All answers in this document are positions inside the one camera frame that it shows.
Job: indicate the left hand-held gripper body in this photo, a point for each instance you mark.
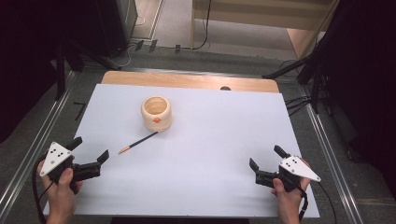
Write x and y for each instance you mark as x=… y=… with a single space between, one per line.
x=54 y=158

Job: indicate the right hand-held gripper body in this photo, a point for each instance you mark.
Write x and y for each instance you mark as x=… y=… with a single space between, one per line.
x=295 y=168

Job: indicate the person's right hand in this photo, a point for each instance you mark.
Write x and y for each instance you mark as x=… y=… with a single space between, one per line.
x=288 y=200

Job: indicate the person's left hand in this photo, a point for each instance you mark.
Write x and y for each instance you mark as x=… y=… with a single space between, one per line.
x=60 y=196

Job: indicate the dark pen with gold end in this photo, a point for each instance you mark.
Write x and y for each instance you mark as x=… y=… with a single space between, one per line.
x=138 y=142

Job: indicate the white table cover sheet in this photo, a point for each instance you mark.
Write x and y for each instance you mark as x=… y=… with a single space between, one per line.
x=202 y=155

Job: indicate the cream round pen holder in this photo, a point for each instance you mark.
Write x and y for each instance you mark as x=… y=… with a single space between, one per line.
x=156 y=113

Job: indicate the black metal stand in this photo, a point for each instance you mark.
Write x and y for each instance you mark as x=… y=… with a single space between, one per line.
x=60 y=71
x=311 y=74

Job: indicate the dark table grommet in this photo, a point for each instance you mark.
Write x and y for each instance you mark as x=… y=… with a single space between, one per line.
x=225 y=88

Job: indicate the dark curtain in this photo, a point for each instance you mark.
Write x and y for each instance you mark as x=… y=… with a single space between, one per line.
x=367 y=77
x=28 y=46

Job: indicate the grey cabinet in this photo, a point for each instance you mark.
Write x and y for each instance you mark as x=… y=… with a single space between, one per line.
x=126 y=18

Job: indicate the light wooden shelf unit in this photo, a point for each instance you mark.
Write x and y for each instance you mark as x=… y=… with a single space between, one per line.
x=258 y=14

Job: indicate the metal floor rail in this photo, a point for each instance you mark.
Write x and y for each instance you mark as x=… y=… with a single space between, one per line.
x=34 y=146
x=333 y=161

